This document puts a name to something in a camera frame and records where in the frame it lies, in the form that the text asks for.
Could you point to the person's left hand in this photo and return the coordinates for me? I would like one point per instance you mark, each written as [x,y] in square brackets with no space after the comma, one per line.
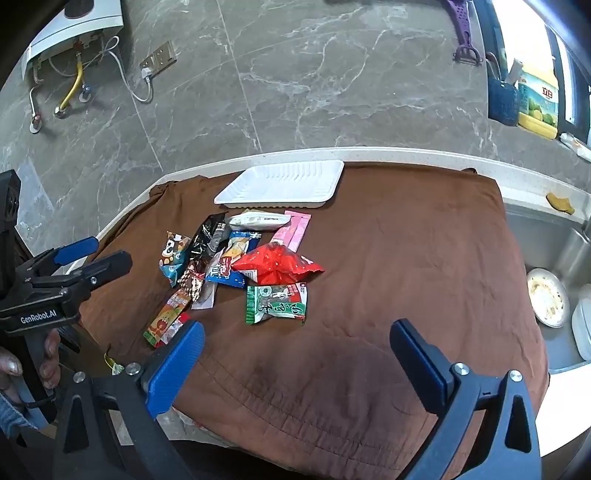
[51,360]

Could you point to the green snack packet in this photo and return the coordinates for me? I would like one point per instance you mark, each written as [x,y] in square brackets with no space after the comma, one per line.
[277,304]

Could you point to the yellow green wrapper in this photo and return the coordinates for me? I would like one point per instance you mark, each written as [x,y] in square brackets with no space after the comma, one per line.
[113,364]

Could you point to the steel sink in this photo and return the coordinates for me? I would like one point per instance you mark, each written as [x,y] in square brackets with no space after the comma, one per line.
[554,244]

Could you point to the white red printed snack packet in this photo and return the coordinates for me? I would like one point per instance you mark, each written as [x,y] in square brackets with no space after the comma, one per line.
[178,325]

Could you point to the brown dotted snack packet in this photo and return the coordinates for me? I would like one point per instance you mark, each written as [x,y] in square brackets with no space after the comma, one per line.
[191,284]

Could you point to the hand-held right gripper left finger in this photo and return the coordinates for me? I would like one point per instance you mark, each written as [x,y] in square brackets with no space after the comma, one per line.
[178,364]

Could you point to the yellow sponge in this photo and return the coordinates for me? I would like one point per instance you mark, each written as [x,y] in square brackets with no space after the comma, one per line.
[559,202]

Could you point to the dark blue basket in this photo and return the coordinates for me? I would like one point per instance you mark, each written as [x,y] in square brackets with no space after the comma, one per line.
[503,104]

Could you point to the white tube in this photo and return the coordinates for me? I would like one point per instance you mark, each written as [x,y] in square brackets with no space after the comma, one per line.
[575,145]

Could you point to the wall socket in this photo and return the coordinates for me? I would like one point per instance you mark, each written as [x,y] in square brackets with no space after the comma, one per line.
[159,57]

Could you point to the orange fruit print snack packet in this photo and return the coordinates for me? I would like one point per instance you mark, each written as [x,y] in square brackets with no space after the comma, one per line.
[161,323]

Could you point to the small white sachet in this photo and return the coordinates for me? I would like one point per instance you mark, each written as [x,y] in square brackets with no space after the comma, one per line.
[205,297]

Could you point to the yellow bottle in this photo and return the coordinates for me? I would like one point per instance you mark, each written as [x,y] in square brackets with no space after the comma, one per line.
[538,106]

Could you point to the pink snack packet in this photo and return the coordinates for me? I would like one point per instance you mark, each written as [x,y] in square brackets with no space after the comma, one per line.
[295,228]

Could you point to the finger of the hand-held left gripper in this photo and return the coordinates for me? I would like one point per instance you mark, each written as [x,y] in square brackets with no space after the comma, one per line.
[76,249]
[108,266]

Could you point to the panda print snack packet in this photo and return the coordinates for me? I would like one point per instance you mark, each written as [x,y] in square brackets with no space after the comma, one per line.
[173,256]

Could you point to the dirty white plate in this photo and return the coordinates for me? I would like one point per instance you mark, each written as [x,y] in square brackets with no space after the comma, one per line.
[547,297]

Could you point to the black snack packet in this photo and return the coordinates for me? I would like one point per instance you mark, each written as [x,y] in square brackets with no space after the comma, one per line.
[203,240]

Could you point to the brown cloth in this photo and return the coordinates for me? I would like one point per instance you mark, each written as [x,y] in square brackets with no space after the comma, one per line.
[392,240]

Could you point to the blue snack packet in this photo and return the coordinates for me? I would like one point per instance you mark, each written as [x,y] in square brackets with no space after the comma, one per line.
[235,249]

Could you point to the black window frame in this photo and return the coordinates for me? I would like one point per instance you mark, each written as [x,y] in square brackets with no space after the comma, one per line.
[491,27]

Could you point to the purple peeler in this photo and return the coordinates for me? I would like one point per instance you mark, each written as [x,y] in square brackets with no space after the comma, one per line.
[461,27]

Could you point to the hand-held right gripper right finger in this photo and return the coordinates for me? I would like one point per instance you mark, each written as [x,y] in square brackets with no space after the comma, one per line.
[418,357]

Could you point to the white water heater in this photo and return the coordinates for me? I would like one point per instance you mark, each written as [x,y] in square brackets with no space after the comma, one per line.
[74,32]

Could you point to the white plastic tray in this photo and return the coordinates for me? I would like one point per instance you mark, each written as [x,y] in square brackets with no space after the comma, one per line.
[281,184]

